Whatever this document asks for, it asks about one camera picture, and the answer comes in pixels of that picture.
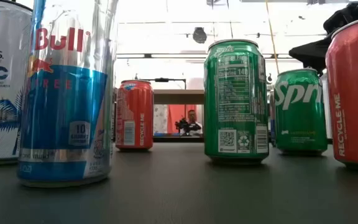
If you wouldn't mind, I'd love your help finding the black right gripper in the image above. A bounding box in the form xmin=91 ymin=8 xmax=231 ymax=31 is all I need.
xmin=289 ymin=0 xmax=358 ymax=75

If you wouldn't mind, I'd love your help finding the white Celsius can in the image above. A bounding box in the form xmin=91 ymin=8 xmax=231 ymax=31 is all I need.
xmin=321 ymin=73 xmax=334 ymax=141
xmin=0 ymin=0 xmax=33 ymax=165

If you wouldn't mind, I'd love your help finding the red Fanta can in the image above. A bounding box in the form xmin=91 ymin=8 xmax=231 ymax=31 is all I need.
xmin=114 ymin=79 xmax=155 ymax=152
xmin=325 ymin=14 xmax=358 ymax=171

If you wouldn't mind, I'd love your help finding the green Sprite can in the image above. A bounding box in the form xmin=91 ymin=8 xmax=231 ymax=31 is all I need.
xmin=273 ymin=68 xmax=329 ymax=156
xmin=203 ymin=39 xmax=270 ymax=165

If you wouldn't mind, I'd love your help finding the grey round hanging reel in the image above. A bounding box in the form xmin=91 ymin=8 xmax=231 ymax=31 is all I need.
xmin=192 ymin=27 xmax=208 ymax=44

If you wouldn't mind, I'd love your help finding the person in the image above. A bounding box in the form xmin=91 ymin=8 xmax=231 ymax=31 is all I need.
xmin=183 ymin=109 xmax=203 ymax=136

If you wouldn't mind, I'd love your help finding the white patterned panel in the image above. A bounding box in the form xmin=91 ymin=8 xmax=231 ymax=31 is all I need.
xmin=153 ymin=104 xmax=168 ymax=134

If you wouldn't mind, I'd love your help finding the yellow hanging cable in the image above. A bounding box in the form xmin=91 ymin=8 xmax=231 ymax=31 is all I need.
xmin=265 ymin=0 xmax=280 ymax=75

